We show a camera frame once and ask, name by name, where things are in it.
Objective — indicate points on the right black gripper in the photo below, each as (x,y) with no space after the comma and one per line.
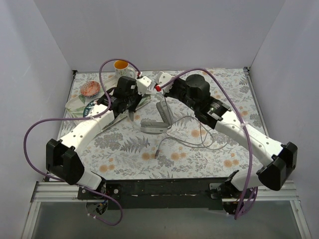
(173,87)

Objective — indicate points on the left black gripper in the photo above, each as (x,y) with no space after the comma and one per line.
(131,100)

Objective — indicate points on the green floral plate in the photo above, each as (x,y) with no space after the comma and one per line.
(145,100)

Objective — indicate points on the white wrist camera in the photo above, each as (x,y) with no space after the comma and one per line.
(142,85)
(161,79)

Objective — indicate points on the white floral mug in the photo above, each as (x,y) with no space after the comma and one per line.
(122,68)

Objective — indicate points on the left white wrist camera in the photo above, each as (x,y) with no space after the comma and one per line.
(142,85)

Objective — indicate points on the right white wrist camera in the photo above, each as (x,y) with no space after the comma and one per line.
(161,79)

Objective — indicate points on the aluminium frame rail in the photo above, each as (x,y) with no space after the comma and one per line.
(62,192)

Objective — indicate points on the grey white headphones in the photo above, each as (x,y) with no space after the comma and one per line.
(160,125)

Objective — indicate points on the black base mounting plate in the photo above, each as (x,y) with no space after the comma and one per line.
(171,193)

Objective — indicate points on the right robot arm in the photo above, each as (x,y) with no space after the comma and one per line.
(277,160)

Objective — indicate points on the white blue-rimmed plate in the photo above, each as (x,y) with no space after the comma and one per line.
(88,108)

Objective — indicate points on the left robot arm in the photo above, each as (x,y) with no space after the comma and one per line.
(63,155)

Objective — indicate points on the leaf print tray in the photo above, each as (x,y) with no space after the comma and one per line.
(75,106)

